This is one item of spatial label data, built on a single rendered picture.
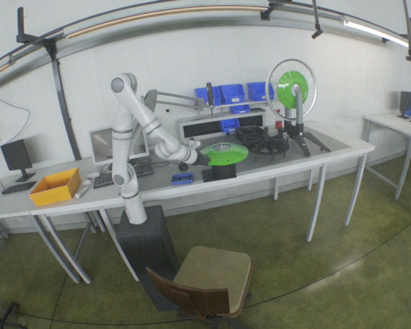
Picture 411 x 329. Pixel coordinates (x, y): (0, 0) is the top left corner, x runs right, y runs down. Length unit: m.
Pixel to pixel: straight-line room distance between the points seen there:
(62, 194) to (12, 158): 1.20
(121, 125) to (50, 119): 1.63
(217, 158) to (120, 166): 0.51
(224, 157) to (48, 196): 1.21
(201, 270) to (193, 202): 1.44
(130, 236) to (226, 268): 0.52
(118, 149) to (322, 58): 2.38
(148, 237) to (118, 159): 0.42
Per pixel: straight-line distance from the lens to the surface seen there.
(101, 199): 1.35
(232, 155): 1.14
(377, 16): 3.81
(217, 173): 1.24
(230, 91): 2.10
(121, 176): 0.96
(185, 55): 2.04
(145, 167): 1.52
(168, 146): 0.80
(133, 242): 1.11
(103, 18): 1.67
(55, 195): 1.55
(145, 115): 0.80
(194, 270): 1.13
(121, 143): 0.89
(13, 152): 2.50
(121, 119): 0.88
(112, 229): 1.54
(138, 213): 1.08
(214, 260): 1.16
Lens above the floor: 1.53
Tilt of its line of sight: 25 degrees down
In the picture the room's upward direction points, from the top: 7 degrees counter-clockwise
